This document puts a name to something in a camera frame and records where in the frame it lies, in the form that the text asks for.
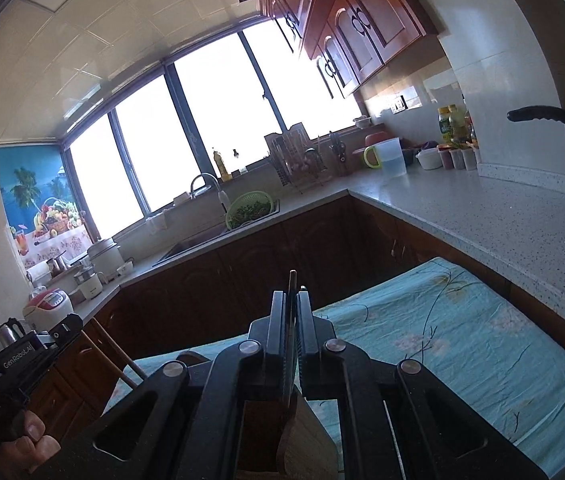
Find steel sink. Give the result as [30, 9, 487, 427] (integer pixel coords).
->
[155, 200, 283, 266]

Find dark wooden lower cabinets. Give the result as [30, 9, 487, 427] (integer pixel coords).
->
[27, 195, 513, 421]

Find wooden upper cabinets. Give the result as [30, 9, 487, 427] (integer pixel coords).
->
[257, 0, 438, 101]

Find white and red rice cooker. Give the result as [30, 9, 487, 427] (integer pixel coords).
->
[22, 287, 74, 331]

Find metal dish rack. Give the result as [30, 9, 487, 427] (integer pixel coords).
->
[265, 125, 328, 193]

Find steel electric kettle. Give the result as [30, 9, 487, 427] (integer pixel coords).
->
[0, 317, 28, 348]

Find green colander with vegetables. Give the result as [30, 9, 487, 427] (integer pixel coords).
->
[225, 191, 273, 228]

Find black wok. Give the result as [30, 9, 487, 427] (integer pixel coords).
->
[507, 105, 565, 137]

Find chrome faucet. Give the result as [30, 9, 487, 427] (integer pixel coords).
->
[190, 172, 230, 216]

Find yellow-green drink bottle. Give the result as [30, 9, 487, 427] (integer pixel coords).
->
[437, 105, 455, 146]

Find kitchen window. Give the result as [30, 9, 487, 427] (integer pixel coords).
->
[60, 17, 363, 241]

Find large white cooker pot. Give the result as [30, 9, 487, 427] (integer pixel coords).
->
[86, 237, 126, 281]

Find person's left hand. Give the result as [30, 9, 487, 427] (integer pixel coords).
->
[0, 407, 62, 480]

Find small white steamer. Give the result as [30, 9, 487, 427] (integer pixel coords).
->
[73, 267, 108, 303]

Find paper towel roll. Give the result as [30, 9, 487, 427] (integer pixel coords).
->
[25, 260, 53, 283]

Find knife block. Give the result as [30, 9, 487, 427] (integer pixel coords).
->
[329, 131, 353, 177]

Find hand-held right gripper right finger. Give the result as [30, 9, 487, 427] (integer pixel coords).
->
[296, 290, 550, 480]

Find clear pitcher with green handle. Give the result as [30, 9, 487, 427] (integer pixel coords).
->
[363, 137, 409, 178]

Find tropical fruit wall poster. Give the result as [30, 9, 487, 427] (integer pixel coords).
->
[0, 144, 88, 273]

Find wooden utensil holder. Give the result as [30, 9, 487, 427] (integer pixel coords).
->
[240, 395, 337, 480]

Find yellow oil bottle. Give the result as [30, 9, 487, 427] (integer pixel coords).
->
[449, 104, 470, 143]

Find floral teal tablecloth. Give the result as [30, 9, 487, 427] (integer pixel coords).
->
[102, 256, 565, 480]

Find wooden chair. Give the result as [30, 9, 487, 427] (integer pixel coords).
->
[81, 317, 149, 392]

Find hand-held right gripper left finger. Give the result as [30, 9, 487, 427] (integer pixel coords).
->
[27, 290, 293, 480]

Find yellow dish soap bottle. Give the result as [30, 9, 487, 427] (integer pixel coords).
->
[212, 147, 233, 183]

